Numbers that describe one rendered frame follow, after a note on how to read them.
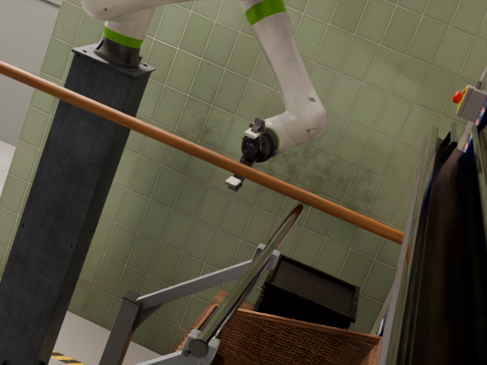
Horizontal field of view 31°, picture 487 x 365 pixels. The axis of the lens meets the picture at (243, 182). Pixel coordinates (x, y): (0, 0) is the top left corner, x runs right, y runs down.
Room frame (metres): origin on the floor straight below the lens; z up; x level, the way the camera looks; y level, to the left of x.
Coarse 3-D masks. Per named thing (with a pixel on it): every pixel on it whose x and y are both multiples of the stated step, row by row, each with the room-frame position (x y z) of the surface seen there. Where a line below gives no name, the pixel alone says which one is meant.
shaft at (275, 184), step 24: (0, 72) 2.16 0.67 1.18; (24, 72) 2.15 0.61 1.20; (72, 96) 2.13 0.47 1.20; (120, 120) 2.11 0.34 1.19; (168, 144) 2.10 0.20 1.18; (192, 144) 2.09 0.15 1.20; (240, 168) 2.07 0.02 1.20; (288, 192) 2.06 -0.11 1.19; (336, 216) 2.04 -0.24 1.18; (360, 216) 2.04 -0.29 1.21
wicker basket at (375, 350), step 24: (240, 312) 2.31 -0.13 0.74; (264, 312) 2.31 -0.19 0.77; (240, 336) 2.31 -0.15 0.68; (264, 336) 2.30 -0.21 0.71; (288, 336) 2.30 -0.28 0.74; (312, 336) 2.29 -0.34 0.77; (336, 336) 2.27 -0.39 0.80; (360, 336) 2.27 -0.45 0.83; (216, 360) 2.29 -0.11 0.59; (240, 360) 2.31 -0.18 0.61; (264, 360) 2.30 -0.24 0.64; (288, 360) 2.29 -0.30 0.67; (312, 360) 2.28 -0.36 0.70; (336, 360) 2.27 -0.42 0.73; (360, 360) 2.26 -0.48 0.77
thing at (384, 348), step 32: (448, 160) 2.07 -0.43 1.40; (416, 192) 1.59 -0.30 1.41; (448, 192) 1.73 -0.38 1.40; (448, 224) 1.48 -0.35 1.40; (480, 224) 1.61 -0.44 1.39; (448, 256) 1.28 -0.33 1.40; (480, 256) 1.39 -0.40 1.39; (448, 288) 1.14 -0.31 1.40; (480, 288) 1.22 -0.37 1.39; (448, 320) 1.02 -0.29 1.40; (480, 320) 1.08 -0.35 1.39; (384, 352) 0.84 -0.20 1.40; (416, 352) 0.87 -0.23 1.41; (448, 352) 0.92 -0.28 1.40; (480, 352) 0.97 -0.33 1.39
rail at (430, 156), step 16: (432, 128) 2.28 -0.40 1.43; (432, 144) 2.03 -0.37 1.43; (432, 160) 1.84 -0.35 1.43; (432, 176) 1.69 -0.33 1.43; (416, 208) 1.42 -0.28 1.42; (416, 224) 1.29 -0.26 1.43; (416, 240) 1.20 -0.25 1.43; (416, 256) 1.12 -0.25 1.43; (416, 272) 1.06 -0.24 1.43; (400, 288) 1.02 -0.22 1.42; (416, 288) 1.00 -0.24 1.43; (400, 304) 0.94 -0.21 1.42; (416, 304) 0.95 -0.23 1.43; (400, 320) 0.88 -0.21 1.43; (416, 320) 0.90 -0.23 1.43; (400, 336) 0.83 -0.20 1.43; (400, 352) 0.79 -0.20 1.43
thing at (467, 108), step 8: (472, 88) 2.88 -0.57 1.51; (464, 96) 2.88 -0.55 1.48; (472, 96) 2.87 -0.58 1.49; (480, 96) 2.87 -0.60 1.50; (464, 104) 2.87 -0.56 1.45; (472, 104) 2.87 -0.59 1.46; (480, 104) 2.87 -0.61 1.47; (456, 112) 2.88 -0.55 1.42; (464, 112) 2.87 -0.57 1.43; (472, 112) 2.87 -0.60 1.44; (472, 120) 2.87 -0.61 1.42
